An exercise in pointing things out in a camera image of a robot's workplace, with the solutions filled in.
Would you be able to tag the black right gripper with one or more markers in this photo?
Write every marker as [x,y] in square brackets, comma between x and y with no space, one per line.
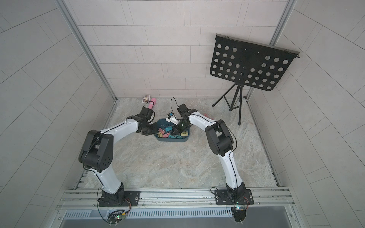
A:
[179,129]

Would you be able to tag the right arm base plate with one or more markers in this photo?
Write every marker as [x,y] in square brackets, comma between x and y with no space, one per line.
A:
[228,197]

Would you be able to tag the teal plastic storage box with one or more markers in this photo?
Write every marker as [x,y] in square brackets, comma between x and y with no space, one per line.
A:
[162,122]

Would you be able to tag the right circuit board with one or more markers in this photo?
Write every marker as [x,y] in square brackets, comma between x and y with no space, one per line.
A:
[239,214]

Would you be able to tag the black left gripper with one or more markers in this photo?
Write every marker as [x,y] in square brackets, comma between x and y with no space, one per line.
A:
[152,132]

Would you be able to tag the aluminium mounting rail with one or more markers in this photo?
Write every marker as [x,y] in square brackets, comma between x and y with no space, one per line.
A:
[158,198]

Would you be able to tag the binder clips pile in box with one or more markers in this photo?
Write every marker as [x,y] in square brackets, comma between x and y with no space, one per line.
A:
[169,131]

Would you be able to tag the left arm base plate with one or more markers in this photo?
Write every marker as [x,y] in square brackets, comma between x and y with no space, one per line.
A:
[119,199]

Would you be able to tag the black music stand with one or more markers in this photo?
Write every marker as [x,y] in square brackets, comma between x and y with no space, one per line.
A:
[249,64]

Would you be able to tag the left circuit board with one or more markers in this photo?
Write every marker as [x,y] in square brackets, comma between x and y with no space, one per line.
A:
[116,216]

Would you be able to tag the pink toy microphone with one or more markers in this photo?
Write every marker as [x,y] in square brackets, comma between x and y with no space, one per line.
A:
[152,103]

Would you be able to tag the small card box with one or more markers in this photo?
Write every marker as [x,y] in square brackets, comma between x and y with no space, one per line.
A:
[146,98]

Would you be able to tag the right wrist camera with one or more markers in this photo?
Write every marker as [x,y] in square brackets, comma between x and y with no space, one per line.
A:
[171,118]

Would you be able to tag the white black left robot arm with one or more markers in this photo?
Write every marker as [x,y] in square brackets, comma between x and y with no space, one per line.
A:
[97,153]

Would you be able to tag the circuit board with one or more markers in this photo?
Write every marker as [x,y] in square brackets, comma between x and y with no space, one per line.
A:
[116,216]
[239,214]

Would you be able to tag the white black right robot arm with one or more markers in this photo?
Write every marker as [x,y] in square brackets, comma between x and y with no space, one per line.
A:
[220,142]

